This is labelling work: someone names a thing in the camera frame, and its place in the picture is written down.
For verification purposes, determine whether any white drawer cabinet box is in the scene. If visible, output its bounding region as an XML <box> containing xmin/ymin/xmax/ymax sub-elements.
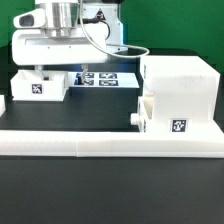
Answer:
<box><xmin>140</xmin><ymin>55</ymin><xmax>220</xmax><ymax>135</ymax></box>

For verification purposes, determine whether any white drawer tray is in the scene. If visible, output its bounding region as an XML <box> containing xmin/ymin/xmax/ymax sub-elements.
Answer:
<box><xmin>10</xmin><ymin>70</ymin><xmax>68</xmax><ymax>101</ymax></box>
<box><xmin>130</xmin><ymin>93</ymin><xmax>154</xmax><ymax>133</ymax></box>

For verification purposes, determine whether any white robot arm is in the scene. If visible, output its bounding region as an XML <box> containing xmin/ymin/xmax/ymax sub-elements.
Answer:
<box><xmin>12</xmin><ymin>0</ymin><xmax>127</xmax><ymax>73</ymax></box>

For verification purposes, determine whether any white front drawer tray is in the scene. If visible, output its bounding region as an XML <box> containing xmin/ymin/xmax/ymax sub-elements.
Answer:
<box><xmin>130</xmin><ymin>93</ymin><xmax>154</xmax><ymax>133</ymax></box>

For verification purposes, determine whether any white marker tag plate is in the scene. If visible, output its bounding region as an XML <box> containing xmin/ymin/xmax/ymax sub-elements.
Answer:
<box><xmin>68</xmin><ymin>72</ymin><xmax>139</xmax><ymax>88</ymax></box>

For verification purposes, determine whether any white L-shaped fence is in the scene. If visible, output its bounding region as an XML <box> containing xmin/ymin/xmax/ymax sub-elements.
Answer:
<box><xmin>0</xmin><ymin>98</ymin><xmax>224</xmax><ymax>158</ymax></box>

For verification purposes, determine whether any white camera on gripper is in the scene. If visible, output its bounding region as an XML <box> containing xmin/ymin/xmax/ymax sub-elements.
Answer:
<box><xmin>13</xmin><ymin>8</ymin><xmax>46</xmax><ymax>29</ymax></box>

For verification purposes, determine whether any black cable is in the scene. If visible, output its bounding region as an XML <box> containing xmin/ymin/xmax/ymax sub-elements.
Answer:
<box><xmin>77</xmin><ymin>0</ymin><xmax>150</xmax><ymax>60</ymax></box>

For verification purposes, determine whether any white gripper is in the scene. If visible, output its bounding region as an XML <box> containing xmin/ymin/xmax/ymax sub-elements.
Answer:
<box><xmin>12</xmin><ymin>28</ymin><xmax>107</xmax><ymax>85</ymax></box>

